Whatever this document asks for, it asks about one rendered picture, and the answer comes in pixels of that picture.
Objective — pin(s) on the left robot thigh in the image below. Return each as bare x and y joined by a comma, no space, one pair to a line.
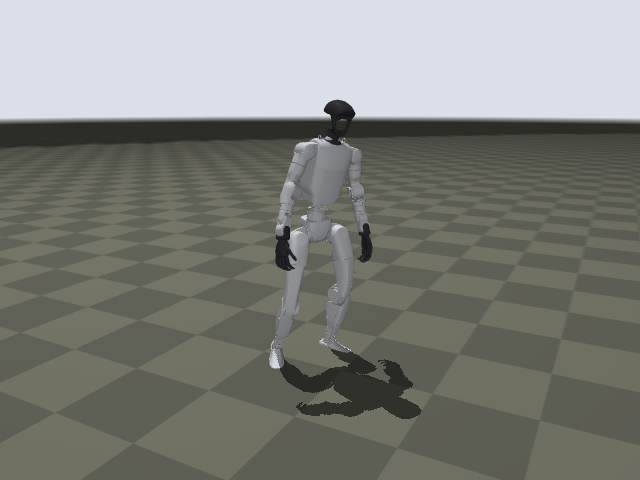
343,263

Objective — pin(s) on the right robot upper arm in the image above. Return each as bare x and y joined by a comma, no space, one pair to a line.
303,152

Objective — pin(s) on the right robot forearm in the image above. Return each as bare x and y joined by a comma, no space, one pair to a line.
286,208

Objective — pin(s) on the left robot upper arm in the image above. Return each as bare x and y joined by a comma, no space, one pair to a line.
355,189

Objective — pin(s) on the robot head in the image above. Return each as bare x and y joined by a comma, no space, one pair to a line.
338,109

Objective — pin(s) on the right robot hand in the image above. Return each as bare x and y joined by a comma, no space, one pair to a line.
282,250

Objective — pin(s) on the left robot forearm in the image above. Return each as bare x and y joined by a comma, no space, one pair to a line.
360,212

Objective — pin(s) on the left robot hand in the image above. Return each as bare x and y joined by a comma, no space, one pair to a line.
366,244

